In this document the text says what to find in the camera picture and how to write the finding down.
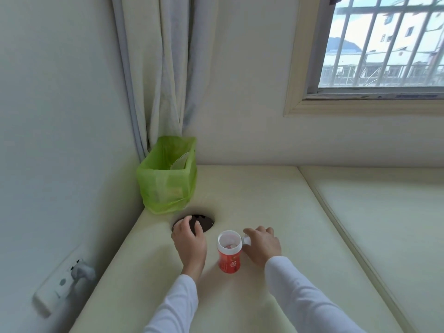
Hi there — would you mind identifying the person's right hand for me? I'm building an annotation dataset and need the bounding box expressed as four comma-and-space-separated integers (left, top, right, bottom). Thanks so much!
242, 226, 282, 269

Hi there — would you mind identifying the person's left hand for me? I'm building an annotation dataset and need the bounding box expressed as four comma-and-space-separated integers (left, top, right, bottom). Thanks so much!
171, 216, 208, 274

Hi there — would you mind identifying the black round disc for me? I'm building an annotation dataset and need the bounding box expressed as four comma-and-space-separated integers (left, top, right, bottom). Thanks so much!
172, 214, 215, 236

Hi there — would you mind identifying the person's right forearm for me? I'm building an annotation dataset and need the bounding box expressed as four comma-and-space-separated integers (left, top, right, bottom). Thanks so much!
265, 255, 365, 333

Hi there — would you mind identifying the person's left forearm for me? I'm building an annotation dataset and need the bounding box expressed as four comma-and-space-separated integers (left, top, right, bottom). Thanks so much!
143, 273, 199, 333

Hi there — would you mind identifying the cream cushion pad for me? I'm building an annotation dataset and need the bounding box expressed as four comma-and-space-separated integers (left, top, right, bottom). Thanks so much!
68, 165, 403, 333
299, 165, 444, 333

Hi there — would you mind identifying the red jar with white rim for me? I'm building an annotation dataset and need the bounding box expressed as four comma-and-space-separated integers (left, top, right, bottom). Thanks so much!
217, 230, 242, 274

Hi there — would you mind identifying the green lined waste bin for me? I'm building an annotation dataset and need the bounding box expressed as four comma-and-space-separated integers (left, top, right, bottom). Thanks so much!
136, 136, 198, 215

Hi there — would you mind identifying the white plug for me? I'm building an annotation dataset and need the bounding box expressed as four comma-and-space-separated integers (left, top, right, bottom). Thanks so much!
71, 261, 96, 282

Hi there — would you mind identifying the pale grey curtain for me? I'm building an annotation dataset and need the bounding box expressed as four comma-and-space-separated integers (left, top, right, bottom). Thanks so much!
112, 0, 220, 165

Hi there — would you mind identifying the white window grille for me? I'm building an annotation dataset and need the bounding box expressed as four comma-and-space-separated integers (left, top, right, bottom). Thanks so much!
321, 0, 444, 88

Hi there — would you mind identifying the white wall power strip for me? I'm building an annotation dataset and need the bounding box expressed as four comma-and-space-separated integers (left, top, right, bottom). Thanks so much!
32, 258, 96, 318

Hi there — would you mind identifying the cream window frame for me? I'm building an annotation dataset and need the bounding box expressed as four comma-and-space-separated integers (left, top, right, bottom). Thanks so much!
283, 0, 444, 118

